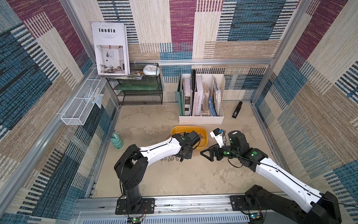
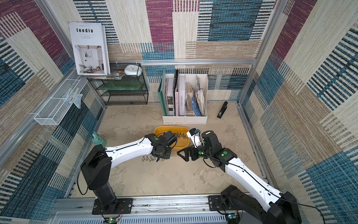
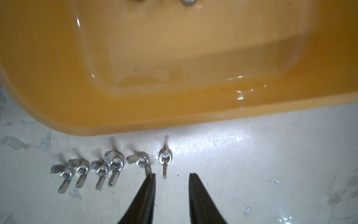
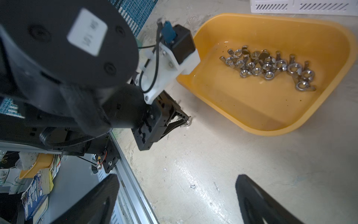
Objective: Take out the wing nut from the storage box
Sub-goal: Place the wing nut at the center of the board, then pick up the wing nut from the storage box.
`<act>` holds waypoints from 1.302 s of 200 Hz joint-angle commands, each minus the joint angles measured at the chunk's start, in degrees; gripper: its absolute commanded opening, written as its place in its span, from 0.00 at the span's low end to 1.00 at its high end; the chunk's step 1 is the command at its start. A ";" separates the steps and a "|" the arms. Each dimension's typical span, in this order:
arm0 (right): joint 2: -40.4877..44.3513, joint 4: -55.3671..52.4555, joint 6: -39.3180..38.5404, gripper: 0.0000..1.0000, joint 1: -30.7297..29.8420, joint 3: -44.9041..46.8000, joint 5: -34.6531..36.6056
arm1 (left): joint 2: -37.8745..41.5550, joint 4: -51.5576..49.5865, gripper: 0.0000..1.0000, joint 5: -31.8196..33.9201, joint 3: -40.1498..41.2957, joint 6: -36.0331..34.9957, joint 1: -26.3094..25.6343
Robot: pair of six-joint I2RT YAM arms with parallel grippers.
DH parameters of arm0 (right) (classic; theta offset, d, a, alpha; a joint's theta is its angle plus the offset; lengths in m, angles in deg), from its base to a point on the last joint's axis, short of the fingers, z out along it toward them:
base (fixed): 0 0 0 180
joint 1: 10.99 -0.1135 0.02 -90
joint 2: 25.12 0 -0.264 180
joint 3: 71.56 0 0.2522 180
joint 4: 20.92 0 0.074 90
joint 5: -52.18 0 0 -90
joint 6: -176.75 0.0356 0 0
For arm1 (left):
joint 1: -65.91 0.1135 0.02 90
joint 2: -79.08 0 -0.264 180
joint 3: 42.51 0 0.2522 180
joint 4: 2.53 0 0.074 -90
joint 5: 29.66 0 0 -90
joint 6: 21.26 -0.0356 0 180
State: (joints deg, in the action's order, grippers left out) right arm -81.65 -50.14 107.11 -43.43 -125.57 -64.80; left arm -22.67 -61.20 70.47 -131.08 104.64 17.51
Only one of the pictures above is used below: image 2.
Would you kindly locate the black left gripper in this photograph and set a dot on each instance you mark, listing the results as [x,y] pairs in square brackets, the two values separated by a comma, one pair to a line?
[167,157]

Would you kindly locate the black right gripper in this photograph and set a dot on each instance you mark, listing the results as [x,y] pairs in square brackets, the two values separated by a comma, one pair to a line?
[192,151]

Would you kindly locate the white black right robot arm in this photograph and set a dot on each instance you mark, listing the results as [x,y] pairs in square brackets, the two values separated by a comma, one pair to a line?
[264,202]

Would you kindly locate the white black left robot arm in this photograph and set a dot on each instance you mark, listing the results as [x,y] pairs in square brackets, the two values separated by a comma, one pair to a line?
[101,161]

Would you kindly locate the blue booklet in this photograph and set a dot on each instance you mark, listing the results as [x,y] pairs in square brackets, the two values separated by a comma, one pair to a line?
[195,107]

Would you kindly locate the black stapler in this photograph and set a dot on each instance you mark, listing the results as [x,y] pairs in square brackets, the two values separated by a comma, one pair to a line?
[222,110]

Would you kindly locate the white pink book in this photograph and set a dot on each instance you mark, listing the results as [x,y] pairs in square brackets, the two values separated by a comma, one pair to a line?
[180,95]

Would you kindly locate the green folder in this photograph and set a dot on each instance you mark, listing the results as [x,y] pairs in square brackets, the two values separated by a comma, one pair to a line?
[161,93]

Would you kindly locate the white perforated file organizer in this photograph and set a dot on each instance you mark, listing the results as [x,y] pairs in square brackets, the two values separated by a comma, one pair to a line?
[196,86]

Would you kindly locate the green spray bottle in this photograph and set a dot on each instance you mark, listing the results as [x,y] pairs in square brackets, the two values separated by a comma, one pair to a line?
[98,140]

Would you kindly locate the white round alarm clock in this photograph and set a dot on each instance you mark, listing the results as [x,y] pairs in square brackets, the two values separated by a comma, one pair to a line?
[133,70]

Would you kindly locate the white Inedia magazine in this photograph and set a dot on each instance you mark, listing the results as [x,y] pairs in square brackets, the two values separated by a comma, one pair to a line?
[90,48]

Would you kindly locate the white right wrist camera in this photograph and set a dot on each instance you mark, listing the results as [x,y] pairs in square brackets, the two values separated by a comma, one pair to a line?
[194,135]

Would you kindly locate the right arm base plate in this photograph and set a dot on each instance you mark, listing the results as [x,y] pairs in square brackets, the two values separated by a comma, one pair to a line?
[219,203]

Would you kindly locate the black wire mesh shelf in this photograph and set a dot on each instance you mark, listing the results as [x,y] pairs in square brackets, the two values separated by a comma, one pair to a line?
[119,88]

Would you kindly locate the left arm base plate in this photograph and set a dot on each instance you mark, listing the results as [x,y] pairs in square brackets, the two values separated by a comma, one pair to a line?
[120,206]

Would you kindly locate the white wire wall basket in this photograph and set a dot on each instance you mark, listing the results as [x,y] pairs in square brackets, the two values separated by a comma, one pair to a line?
[54,110]

